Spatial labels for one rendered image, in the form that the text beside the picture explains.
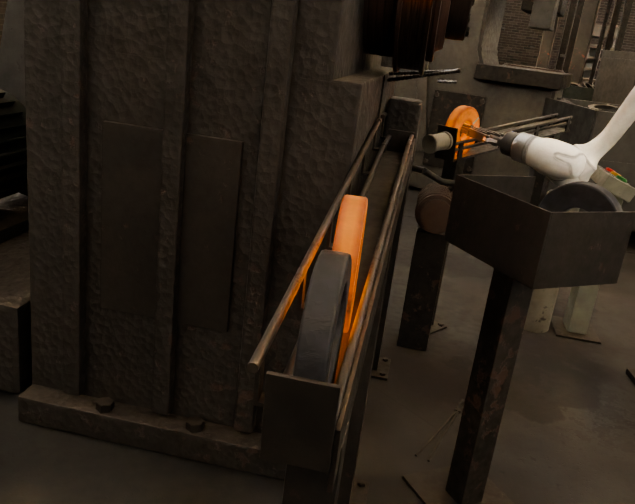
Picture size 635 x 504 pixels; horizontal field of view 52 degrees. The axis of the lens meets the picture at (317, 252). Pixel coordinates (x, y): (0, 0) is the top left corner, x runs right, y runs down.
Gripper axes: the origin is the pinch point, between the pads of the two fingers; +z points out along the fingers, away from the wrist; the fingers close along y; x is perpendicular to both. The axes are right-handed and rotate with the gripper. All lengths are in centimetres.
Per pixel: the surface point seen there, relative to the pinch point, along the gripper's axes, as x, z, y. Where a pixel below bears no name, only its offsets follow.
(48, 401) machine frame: -65, 8, -132
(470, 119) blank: 3.1, -1.3, 1.1
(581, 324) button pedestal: -63, -43, 46
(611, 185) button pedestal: -10, -38, 38
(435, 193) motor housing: -17.4, -9.7, -21.2
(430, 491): -65, -63, -75
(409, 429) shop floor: -68, -44, -58
